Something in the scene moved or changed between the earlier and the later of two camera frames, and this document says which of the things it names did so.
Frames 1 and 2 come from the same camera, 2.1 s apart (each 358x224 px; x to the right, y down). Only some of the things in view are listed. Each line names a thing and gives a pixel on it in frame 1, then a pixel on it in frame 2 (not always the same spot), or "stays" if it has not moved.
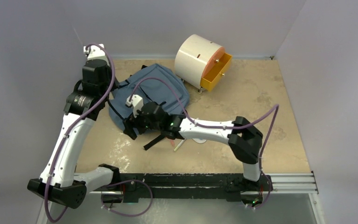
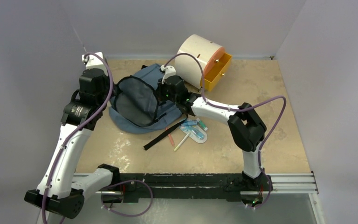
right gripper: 130,122 → 160,93
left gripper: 109,73 stays
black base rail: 133,186 stays
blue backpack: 153,84 stays
